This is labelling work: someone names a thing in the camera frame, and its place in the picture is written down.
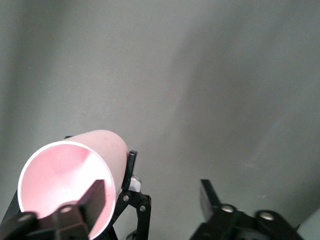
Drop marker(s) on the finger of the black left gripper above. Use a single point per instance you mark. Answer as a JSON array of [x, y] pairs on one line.
[[10, 205], [131, 162]]

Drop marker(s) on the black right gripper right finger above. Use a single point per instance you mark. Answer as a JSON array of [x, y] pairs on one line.
[[207, 200]]

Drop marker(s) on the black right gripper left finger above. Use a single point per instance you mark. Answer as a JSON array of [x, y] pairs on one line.
[[92, 197]]

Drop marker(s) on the pink plastic cup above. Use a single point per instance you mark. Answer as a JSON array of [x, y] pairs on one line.
[[62, 172]]

